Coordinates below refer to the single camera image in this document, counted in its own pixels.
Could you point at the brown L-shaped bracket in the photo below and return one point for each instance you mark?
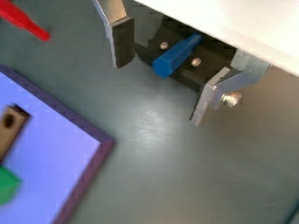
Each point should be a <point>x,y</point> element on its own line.
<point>12,122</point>

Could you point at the green block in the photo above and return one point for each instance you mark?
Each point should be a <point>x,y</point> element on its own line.
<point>10,183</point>

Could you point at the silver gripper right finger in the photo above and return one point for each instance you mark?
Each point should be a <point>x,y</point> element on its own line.
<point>222,89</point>

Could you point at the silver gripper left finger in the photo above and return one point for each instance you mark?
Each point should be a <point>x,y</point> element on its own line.
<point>119,29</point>

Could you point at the blue hexagonal peg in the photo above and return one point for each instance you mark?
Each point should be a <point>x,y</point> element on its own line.
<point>168,62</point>

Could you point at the purple base block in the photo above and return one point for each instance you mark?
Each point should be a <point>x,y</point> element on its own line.
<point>55,157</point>

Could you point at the black angled fixture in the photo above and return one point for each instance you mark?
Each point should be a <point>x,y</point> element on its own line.
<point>207,58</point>

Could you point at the red hexagonal peg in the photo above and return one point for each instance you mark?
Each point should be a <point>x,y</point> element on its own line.
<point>16,17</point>

